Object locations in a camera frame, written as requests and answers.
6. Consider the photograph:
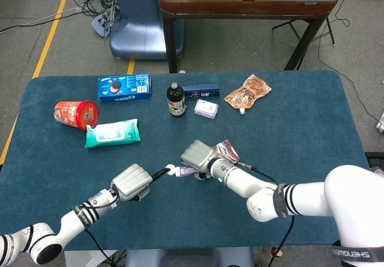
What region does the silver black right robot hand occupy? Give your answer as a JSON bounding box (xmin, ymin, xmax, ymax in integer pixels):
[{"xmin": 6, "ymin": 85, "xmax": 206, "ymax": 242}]
[{"xmin": 181, "ymin": 140, "xmax": 217, "ymax": 181}]

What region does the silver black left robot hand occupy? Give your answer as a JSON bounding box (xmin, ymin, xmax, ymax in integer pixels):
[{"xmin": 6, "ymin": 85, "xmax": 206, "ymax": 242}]
[{"xmin": 110, "ymin": 163, "xmax": 170, "ymax": 202}]

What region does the purple white toothpaste tube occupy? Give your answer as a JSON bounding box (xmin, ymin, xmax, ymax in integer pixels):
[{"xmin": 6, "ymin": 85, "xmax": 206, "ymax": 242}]
[{"xmin": 166, "ymin": 164, "xmax": 199, "ymax": 178}]

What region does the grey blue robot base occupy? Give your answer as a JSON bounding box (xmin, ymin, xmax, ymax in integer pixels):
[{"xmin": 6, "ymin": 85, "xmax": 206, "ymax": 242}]
[{"xmin": 125, "ymin": 247, "xmax": 256, "ymax": 267}]

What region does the clear plastic case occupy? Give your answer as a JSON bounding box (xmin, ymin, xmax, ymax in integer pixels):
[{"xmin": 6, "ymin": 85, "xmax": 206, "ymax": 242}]
[{"xmin": 193, "ymin": 98, "xmax": 219, "ymax": 119}]

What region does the blue table mat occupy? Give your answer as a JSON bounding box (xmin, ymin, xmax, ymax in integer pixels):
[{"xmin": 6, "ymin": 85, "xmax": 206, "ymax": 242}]
[{"xmin": 0, "ymin": 70, "xmax": 379, "ymax": 253}]

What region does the green wet wipes pack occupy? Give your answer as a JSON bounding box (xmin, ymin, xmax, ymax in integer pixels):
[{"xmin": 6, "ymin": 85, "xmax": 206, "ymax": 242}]
[{"xmin": 85, "ymin": 118, "xmax": 142, "ymax": 149}]

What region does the dark glass bottle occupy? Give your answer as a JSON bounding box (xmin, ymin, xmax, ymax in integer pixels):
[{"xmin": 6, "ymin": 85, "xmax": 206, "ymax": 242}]
[{"xmin": 166, "ymin": 82, "xmax": 187, "ymax": 118}]

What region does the long dark blue box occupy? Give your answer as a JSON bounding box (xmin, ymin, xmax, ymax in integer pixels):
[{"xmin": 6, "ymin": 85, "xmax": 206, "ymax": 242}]
[{"xmin": 181, "ymin": 83, "xmax": 221, "ymax": 101}]

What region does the orange spout pouch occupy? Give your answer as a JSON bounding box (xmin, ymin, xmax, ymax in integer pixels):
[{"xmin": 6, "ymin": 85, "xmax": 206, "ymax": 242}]
[{"xmin": 223, "ymin": 74, "xmax": 272, "ymax": 115}]

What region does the red instant noodle cup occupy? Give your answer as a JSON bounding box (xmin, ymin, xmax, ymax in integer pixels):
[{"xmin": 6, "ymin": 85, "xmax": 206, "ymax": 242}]
[{"xmin": 53, "ymin": 100, "xmax": 100, "ymax": 131}]

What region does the white box under table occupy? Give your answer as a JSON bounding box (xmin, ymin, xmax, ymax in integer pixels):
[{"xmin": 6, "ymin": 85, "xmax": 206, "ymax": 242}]
[{"xmin": 64, "ymin": 250, "xmax": 118, "ymax": 267}]

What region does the blue Oreo cookie box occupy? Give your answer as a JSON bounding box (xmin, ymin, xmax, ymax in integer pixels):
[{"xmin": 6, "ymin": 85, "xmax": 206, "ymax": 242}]
[{"xmin": 98, "ymin": 74, "xmax": 152, "ymax": 104}]

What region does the small brown bottle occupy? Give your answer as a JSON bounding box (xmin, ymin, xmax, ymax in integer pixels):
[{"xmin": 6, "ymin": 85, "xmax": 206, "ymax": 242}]
[{"xmin": 269, "ymin": 245, "xmax": 284, "ymax": 259}]

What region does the blue grey machine base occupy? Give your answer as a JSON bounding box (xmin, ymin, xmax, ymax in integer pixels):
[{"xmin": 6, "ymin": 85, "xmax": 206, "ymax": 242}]
[{"xmin": 109, "ymin": 0, "xmax": 185, "ymax": 60}]

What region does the brown wooden table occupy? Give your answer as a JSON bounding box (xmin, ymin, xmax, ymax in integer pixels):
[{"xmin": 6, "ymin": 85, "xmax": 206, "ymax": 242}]
[{"xmin": 158, "ymin": 0, "xmax": 340, "ymax": 74}]

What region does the grey power strip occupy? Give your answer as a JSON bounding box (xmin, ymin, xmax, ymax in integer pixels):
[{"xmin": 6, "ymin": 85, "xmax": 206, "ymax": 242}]
[{"xmin": 91, "ymin": 8, "xmax": 121, "ymax": 38}]

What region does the black crate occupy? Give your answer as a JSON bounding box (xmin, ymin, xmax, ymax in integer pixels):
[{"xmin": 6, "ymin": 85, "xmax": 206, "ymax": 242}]
[{"xmin": 364, "ymin": 151, "xmax": 384, "ymax": 169}]

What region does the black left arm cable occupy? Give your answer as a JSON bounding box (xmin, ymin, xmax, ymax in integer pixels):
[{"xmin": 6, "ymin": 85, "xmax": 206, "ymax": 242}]
[{"xmin": 71, "ymin": 188, "xmax": 121, "ymax": 265}]

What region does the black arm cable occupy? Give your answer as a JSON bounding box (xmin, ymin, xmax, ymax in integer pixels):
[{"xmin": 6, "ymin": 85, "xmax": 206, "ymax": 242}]
[
  {"xmin": 71, "ymin": 188, "xmax": 121, "ymax": 265},
  {"xmin": 238, "ymin": 162, "xmax": 296, "ymax": 267}
]

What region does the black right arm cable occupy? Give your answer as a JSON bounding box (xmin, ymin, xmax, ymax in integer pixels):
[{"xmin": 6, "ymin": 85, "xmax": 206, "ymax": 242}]
[{"xmin": 238, "ymin": 162, "xmax": 296, "ymax": 267}]

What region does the thin black floor cable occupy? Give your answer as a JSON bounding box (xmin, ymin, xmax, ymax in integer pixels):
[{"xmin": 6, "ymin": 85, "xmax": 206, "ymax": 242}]
[{"xmin": 316, "ymin": 0, "xmax": 381, "ymax": 124}]

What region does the white floor cable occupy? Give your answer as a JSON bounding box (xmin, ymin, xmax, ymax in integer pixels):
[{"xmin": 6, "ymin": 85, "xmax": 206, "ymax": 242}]
[{"xmin": 0, "ymin": 5, "xmax": 83, "ymax": 34}]

